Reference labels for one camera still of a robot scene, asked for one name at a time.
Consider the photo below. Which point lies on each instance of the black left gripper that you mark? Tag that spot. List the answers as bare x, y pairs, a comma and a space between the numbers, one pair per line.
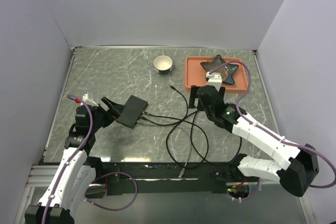
110, 115

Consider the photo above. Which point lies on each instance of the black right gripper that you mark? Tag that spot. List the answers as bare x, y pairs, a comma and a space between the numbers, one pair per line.
193, 96

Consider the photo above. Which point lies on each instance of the black network switch box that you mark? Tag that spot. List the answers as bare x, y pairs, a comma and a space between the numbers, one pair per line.
133, 109

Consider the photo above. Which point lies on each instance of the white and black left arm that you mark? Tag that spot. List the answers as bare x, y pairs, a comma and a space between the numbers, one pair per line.
71, 161

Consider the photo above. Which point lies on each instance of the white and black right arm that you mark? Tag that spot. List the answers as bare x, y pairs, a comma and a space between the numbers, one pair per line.
293, 168

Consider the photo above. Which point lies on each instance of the salmon pink tray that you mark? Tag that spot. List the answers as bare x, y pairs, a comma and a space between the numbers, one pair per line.
195, 74

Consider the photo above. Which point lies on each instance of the dark blue star dish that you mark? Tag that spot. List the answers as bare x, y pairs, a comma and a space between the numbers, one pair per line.
230, 80

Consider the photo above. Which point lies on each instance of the clear glass bowl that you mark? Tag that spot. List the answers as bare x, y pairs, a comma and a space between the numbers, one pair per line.
216, 62

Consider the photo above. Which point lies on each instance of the small white teal bowl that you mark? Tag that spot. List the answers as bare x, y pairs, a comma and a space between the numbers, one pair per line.
163, 64

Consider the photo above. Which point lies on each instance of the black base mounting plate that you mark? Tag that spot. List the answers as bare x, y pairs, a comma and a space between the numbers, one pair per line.
150, 177

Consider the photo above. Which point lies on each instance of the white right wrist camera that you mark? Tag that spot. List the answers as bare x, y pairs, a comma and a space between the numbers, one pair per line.
214, 79

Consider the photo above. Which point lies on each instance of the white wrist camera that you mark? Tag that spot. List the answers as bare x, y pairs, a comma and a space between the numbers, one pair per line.
214, 79
87, 99

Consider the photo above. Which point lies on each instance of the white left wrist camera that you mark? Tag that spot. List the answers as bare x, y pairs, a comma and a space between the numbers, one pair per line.
87, 99

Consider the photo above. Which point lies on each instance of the aluminium frame rail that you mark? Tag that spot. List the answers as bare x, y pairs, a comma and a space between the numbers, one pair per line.
42, 175

